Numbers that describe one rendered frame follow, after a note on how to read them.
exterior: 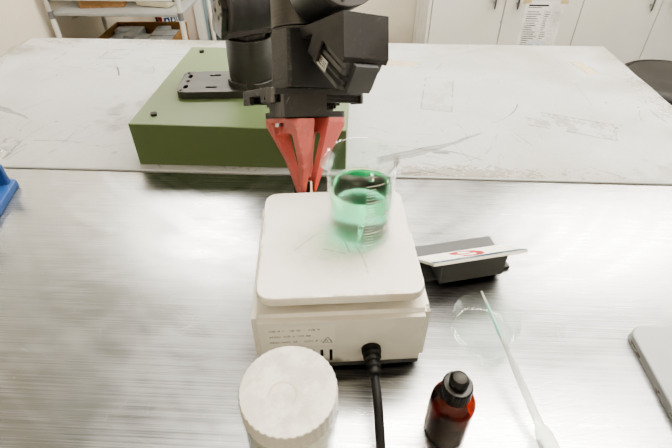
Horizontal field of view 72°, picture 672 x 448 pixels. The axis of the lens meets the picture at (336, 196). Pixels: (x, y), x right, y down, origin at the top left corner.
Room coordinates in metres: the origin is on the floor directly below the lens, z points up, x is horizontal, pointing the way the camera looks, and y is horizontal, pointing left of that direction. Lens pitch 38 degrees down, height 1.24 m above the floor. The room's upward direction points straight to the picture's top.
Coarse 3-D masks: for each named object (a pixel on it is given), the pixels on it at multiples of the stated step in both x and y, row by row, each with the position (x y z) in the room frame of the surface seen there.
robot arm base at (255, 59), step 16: (240, 48) 0.58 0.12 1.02; (256, 48) 0.58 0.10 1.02; (240, 64) 0.58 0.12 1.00; (256, 64) 0.58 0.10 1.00; (192, 80) 0.61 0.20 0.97; (208, 80) 0.61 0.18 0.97; (224, 80) 0.61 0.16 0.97; (240, 80) 0.58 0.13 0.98; (256, 80) 0.58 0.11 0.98; (192, 96) 0.57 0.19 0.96; (208, 96) 0.57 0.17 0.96; (224, 96) 0.57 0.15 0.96; (240, 96) 0.57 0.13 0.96
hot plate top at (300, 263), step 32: (320, 192) 0.32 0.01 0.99; (288, 224) 0.28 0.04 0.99; (320, 224) 0.28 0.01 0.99; (288, 256) 0.24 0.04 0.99; (320, 256) 0.24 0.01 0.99; (352, 256) 0.24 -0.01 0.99; (384, 256) 0.24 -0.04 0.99; (416, 256) 0.24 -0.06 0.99; (256, 288) 0.21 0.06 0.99; (288, 288) 0.21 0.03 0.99; (320, 288) 0.21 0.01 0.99; (352, 288) 0.21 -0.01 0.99; (384, 288) 0.21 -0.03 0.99; (416, 288) 0.21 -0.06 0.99
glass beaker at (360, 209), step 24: (336, 144) 0.29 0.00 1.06; (360, 144) 0.30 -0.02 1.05; (384, 144) 0.29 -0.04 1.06; (336, 168) 0.29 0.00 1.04; (384, 168) 0.25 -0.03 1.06; (336, 192) 0.26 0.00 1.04; (360, 192) 0.25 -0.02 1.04; (384, 192) 0.26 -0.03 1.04; (336, 216) 0.26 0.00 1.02; (360, 216) 0.25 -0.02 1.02; (384, 216) 0.26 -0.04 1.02; (336, 240) 0.26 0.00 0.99; (360, 240) 0.25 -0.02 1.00; (384, 240) 0.26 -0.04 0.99
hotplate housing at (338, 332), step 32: (256, 320) 0.20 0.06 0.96; (288, 320) 0.20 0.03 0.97; (320, 320) 0.20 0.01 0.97; (352, 320) 0.20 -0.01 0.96; (384, 320) 0.21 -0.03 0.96; (416, 320) 0.21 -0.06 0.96; (320, 352) 0.20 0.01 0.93; (352, 352) 0.20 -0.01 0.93; (384, 352) 0.21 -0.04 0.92; (416, 352) 0.21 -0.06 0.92
